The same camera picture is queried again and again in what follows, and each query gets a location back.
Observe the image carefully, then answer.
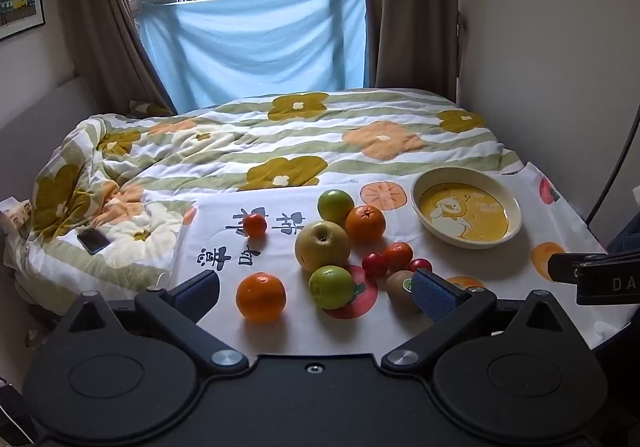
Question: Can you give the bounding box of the small tangerine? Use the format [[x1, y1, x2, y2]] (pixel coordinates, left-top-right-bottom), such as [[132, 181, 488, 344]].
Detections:
[[383, 241, 414, 272], [243, 214, 268, 239]]

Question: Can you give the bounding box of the black cable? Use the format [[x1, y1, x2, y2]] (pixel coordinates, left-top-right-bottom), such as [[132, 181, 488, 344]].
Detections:
[[584, 107, 640, 229]]

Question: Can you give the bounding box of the floral pillow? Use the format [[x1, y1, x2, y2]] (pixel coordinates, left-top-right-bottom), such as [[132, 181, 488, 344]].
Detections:
[[129, 100, 174, 118]]

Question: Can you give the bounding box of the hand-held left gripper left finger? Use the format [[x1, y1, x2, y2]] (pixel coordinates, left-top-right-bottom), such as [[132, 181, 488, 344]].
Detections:
[[62, 269, 251, 376]]

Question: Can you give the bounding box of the cream bowl with yellow print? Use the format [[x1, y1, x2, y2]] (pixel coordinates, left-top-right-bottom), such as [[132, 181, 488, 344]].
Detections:
[[410, 166, 524, 250]]

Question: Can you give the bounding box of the brown kiwi with sticker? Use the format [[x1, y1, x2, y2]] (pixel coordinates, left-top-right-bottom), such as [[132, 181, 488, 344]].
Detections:
[[385, 270, 423, 315]]

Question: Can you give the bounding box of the tissue box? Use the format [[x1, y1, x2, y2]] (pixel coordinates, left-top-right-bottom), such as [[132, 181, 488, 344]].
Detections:
[[0, 197, 34, 236]]

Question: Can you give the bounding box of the black smartphone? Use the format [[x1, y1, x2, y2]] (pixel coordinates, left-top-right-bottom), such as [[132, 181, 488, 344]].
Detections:
[[76, 228, 111, 256]]

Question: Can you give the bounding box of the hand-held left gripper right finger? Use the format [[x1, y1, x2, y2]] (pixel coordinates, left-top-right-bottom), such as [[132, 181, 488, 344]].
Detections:
[[382, 268, 572, 376]]

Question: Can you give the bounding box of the brown curtain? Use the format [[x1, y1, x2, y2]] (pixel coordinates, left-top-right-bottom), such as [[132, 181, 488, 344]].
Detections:
[[360, 0, 464, 101], [52, 0, 177, 116]]

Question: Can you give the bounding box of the large orange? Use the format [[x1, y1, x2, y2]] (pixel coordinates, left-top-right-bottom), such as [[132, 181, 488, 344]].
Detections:
[[346, 205, 387, 244], [236, 272, 287, 323]]

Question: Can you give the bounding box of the white fruit-print cloth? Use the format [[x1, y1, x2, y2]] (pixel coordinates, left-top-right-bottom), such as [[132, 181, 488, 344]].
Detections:
[[169, 161, 627, 364]]

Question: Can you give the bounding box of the yellow apple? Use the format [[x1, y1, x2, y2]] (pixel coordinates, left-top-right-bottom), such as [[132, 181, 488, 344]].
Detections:
[[294, 220, 351, 273]]

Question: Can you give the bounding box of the floral striped blanket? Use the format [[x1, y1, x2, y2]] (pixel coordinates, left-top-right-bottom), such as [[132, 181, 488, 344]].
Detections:
[[4, 88, 524, 317]]

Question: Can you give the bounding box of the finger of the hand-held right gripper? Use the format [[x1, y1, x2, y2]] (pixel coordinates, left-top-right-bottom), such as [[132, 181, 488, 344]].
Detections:
[[547, 251, 640, 284]]

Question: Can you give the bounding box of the dark blue cloth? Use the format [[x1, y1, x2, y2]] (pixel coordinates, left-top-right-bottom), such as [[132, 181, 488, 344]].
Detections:
[[606, 221, 640, 254]]

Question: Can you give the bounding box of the green apple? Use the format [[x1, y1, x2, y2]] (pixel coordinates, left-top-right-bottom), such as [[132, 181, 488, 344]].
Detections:
[[308, 265, 356, 311], [318, 189, 356, 227]]

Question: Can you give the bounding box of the light blue cloth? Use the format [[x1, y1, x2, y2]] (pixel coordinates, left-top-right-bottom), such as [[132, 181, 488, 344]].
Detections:
[[137, 0, 369, 111]]

